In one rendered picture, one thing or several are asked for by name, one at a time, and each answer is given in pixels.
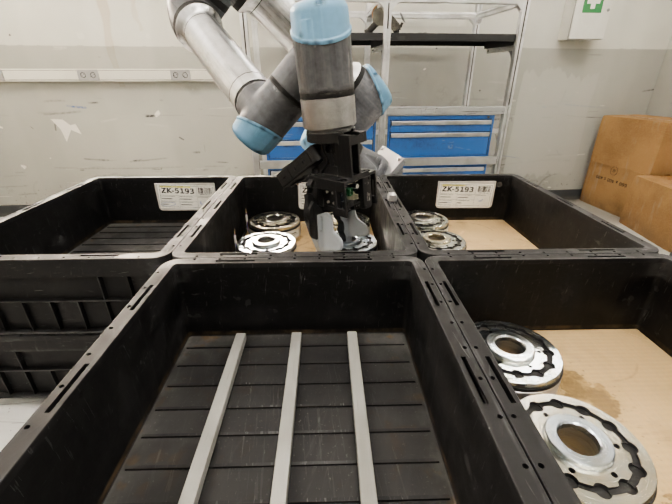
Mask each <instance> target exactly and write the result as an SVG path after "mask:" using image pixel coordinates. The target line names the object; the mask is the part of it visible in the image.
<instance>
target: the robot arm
mask: <svg viewBox="0 0 672 504"><path fill-rule="evenodd" d="M231 6H232V7H233V8H234V9H235V10H236V11H237V12H238V13H249V14H251V15H252V16H253V17H254V18H255V19H256V20H257V21H258V22H259V23H260V24H261V25H262V26H263V27H264V28H265V29H266V30H267V31H268V32H269V33H270V34H271V35H272V36H273V37H274V38H275V39H276V40H277V41H278V42H279V43H280V44H281V45H282V46H283V47H284V48H285V49H286V50H287V51H288V54H287V55H286V56H285V58H284V59H283V60H282V61H281V63H280V64H279V65H278V67H277V68H276V69H275V70H274V72H273V73H272V74H271V75H270V77H269V78H268V79H267V78H266V77H265V76H264V75H263V74H262V73H261V71H260V70H259V69H258V68H257V67H256V66H255V64H254V63H253V62H252V61H251V60H250V58H249V57H248V56H247V55H246V54H245V53H244V51H243V50H242V49H241V48H240V47H239V46H238V44H237V43H236V42H235V41H234V40H233V39H232V37H231V36H230V35H229V34H228V33H227V31H226V30H225V29H224V28H223V23H222V20H221V19H222V18H223V16H224V14H226V12H227V11H228V9H229V8H230V7H231ZM167 10H168V16H169V20H170V24H171V27H172V29H173V32H174V34H175V36H176V37H177V39H178V40H179V42H180V43H181V44H182V45H183V47H184V48H186V49H187V50H188V51H190V52H192V53H194V54H195V55H196V56H197V58H198V59H199V60H200V62H201V63H202V65H203V66H204V67H205V69H206V70H207V71H208V73H209V74H210V76H211V77H212V78H213V80H214V81H215V82H216V84H217V85H218V87H219V88H220V89H221V91H222V92H223V94H224V95H225V96H226V98H227V99H228V100H229V102H230V103H231V105H232V106H233V107H234V109H235V110H236V111H237V113H238V114H239V116H237V117H236V120H235V122H234V123H233V125H232V130H233V132H234V134H235V136H236V137H237V138H238V139H239V140H240V141H241V142H242V143H243V144H244V145H245V146H247V147H248V148H249V149H251V150H252V151H254V152H255V153H257V154H260V155H267V154H269V153H270V152H271V151H272V150H273V149H274V148H275V147H276V146H277V145H278V144H279V143H280V142H281V141H282V140H283V137H284V136H285V135H286V134H287V132H288V131H289V130H290V129H291V128H292V126H293V125H294V124H295V123H296V122H297V121H298V119H299V118H300V117H301V116H302V119H303V127H304V129H305V130H304V132H303V134H302V136H301V140H300V144H301V147H302V148H303V149H304V150H305V151H304V152H302V153H301V154H300V155H299V156H298V157H297V158H296V159H294V160H293V161H292V162H291V163H290V164H288V165H286V166H285V167H284V168H282V171H281V172H279V173H278V174H277V175H276V176H277V178H278V180H279V182H280V183H281V185H282V187H283V188H286V187H289V186H290V187H294V186H296V185H299V184H300V183H302V182H303V181H304V180H306V179H305V178H306V177H307V176H308V177H309V179H308V181H307V183H306V184H305V185H306V186H307V191H306V194H304V199H305V202H304V220H305V224H306V227H307V230H308V232H309V235H310V237H311V238H312V241H313V244H314V246H315V248H316V250H317V251H340V250H342V248H343V241H346V242H351V241H352V237H353V236H367V235H368V234H369V228H368V226H367V225H366V224H365V223H364V222H362V221H361V220H360V219H359V218H358V217H357V214H356V209H358V208H362V209H367V208H369V207H371V206H372V203H377V182H376V175H377V176H379V177H380V176H381V175H385V173H386V171H387V168H388V161H387V160H386V159H385V158H384V157H383V156H382V155H380V154H378V153H376V152H374V151H372V150H369V149H367V148H365V147H364V146H363V145H362V144H361V143H362V142H365V141H367V135H366V132H367V130H368V129H369V128H370V127H371V126H372V125H373V124H374V123H375V122H376V121H377V120H378V119H379V117H380V116H382V115H383V114H384V112H385V111H386V109H387V108H388V107H389V106H390V105H391V103H392V95H391V93H390V91H389V89H388V87H387V86H386V84H385V83H384V81H383V80H382V78H381V77H380V76H379V75H378V74H377V72H376V71H375V70H374V69H373V68H372V67H371V66H370V65H369V64H366V65H363V66H362V65H361V64H360V63H359V62H353V60H352V44H351V32H352V26H351V24H350V19H349V10H348V5H347V3H346V1H345V0H304V1H300V2H297V3H296V2H295V1H294V0H167ZM311 173H312V174H311ZM371 179H373V184H374V195H371ZM322 210H329V211H333V215H334V218H335V219H336V220H337V223H338V228H337V231H338V233H339V235H338V234H337V233H336V232H335V231H334V228H333V218H332V216H331V215H330V213H328V212H325V213H323V212H322Z"/></svg>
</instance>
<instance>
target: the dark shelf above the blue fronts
mask: <svg viewBox="0 0 672 504"><path fill-rule="evenodd" d="M515 40H516V34H466V33H391V38H390V46H484V49H489V48H496V47H504V46H511V45H514V42H515ZM382 41H383V33H351V44H352V46H371V48H374V47H377V46H380V45H382Z"/></svg>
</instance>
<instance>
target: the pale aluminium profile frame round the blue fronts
mask: <svg viewBox="0 0 672 504"><path fill-rule="evenodd" d="M345 1H346V2H364V3H366V11H349V18H360V19H361V20H362V21H363V22H364V24H365V30H366V29H367V28H368V26H370V24H371V23H372V22H373V19H372V11H373V9H374V7H375V6H376V5H377V8H382V9H383V11H384V19H383V41H382V63H381V78H382V80H383V81H384V83H385V84H386V86H387V87H388V75H389V57H390V38H391V20H392V15H393V17H394V18H395V19H402V17H401V15H400V13H402V15H403V18H404V19H464V20H469V21H470V22H471V23H472V25H473V28H472V33H473V34H479V29H480V24H481V21H482V20H483V18H486V17H489V16H492V15H496V14H499V13H502V12H506V11H509V10H512V9H516V8H517V10H518V13H519V17H518V23H517V28H516V40H515V42H514V45H513V51H512V56H511V62H510V68H509V73H508V79H507V85H506V90H505V96H504V102H503V106H504V107H505V112H504V114H501V119H500V124H499V128H493V130H492V133H498V135H497V141H496V147H495V152H494V156H467V157H416V158H404V161H405V162H406V163H405V165H404V166H426V165H472V164H492V169H491V174H499V170H500V164H501V159H502V154H503V148H504V143H505V137H506V132H507V127H508V121H509V116H510V111H511V105H512V100H513V95H514V89H515V84H516V78H517V73H518V68H519V62H520V57H521V52H522V46H523V41H524V36H525V30H526V25H527V19H528V14H529V9H530V3H531V0H345ZM372 3H375V4H374V5H373V6H372ZM399 3H424V4H476V6H475V13H462V12H395V11H392V10H393V8H394V7H395V6H396V5H397V4H399ZM378 4H379V5H378ZM483 5H498V6H495V7H492V8H489V9H486V10H483V11H482V7H483ZM250 17H251V27H252V39H253V51H254V63H255V66H256V67H257V68H258V69H259V70H260V71H261V65H260V52H259V39H258V26H257V23H258V21H257V20H256V19H255V18H254V17H253V16H252V15H251V14H250ZM239 19H240V30H241V40H242V50H243V51H244V53H245V54H246V55H247V56H248V57H249V58H250V60H251V55H250V44H249V32H248V20H247V13H239ZM370 47H371V46H364V65H366V64H369V65H370ZM476 50H477V46H470V51H469V58H468V66H467V73H466V81H465V88H464V95H463V103H462V106H469V100H470V92H471V85H472V78H473V71H474V64H475V57H476ZM508 107H509V109H508ZM507 109H508V114H507ZM386 112H387V109H386V111H385V112H384V115H382V116H380V117H379V127H378V130H376V135H378V149H377V152H378V151H379V150H380V149H381V147H382V146H383V147H384V146H385V134H387V130H386ZM252 157H253V168H254V175H261V171H260V169H263V172H264V175H268V169H282V168H284V167H285V166H286V165H288V164H290V163H291V162H292V161H293V160H267V155H262V160H263V161H260V160H259V154H257V153H255V152H254V151H252Z"/></svg>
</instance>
